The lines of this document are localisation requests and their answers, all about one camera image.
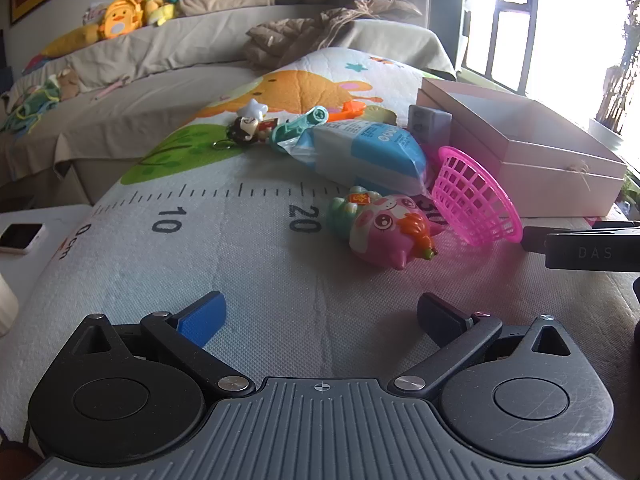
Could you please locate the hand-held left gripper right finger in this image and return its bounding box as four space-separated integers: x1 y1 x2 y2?
392 292 586 401

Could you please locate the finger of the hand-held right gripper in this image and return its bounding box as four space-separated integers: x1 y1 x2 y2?
520 225 640 271

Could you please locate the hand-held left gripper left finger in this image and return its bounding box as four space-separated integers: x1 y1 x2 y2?
55 291 256 400

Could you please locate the pink cardboard box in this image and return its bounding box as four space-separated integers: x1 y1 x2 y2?
416 77 628 218

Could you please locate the pink pig squishy toy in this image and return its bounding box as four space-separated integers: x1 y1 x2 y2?
326 186 447 272

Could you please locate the pink plastic basket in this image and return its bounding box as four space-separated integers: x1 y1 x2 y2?
431 146 524 247

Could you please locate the blue white tissue pack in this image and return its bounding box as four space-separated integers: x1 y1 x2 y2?
277 122 430 196

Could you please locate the small grey box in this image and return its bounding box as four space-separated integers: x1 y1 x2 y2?
407 105 453 153

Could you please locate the figurine keychain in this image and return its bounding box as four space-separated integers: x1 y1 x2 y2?
212 115 281 151

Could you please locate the orange toy shovel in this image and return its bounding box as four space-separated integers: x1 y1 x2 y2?
327 101 371 123

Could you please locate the printed play mat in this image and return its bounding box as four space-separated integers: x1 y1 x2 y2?
0 47 640 480

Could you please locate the potted flowering plant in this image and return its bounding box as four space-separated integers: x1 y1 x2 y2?
620 167 640 221

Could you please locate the plant in white pot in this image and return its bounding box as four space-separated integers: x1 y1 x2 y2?
587 15 640 151

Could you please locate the cream rounded object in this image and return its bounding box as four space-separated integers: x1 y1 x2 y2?
0 272 20 338

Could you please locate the white phone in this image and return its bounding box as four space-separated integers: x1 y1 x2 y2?
0 222 47 257

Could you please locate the white star toy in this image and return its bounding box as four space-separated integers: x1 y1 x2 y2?
236 100 268 121

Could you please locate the beige covered sofa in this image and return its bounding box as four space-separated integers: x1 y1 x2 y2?
0 4 458 206

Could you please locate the pink stick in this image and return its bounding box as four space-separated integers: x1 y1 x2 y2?
92 75 132 101

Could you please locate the small brown bear plush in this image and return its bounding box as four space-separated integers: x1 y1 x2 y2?
52 67 83 101

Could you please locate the green looped toy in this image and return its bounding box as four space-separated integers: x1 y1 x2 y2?
0 77 61 133

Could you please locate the crumpled beige blanket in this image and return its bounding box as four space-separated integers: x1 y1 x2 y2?
244 0 423 72

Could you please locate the long yellow plush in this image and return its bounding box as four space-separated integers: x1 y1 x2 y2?
22 22 108 73

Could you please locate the yellow green duck plush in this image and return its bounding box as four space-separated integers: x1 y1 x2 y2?
132 0 178 27

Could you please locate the orange duck plush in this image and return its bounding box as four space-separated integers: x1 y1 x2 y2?
97 0 147 41

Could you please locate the small pink white plush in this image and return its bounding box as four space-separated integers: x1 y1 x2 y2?
82 2 108 26

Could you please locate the black window frame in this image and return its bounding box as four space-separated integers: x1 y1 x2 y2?
457 0 546 96

